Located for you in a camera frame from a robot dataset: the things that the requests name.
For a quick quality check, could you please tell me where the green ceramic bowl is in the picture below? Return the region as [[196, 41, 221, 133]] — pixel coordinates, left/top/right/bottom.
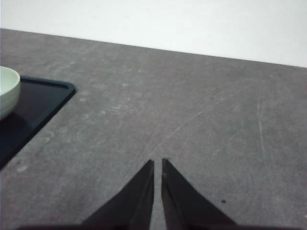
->
[[0, 66, 21, 121]]

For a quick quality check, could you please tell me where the dark rectangular tray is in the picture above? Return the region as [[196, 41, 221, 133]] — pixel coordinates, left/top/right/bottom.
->
[[0, 77, 76, 169]]

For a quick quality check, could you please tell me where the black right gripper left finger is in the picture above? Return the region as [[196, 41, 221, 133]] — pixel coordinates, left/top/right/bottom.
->
[[81, 160, 154, 230]]

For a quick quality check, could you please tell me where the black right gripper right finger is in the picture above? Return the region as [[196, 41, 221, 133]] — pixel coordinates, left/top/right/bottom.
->
[[161, 158, 237, 230]]

